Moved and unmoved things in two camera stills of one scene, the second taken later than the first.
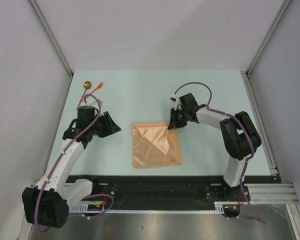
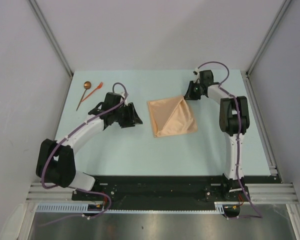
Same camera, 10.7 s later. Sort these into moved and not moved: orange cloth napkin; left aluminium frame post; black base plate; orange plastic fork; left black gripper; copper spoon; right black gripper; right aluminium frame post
Moved: left black gripper; right black gripper; orange cloth napkin
Not moved: copper spoon; left aluminium frame post; black base plate; right aluminium frame post; orange plastic fork
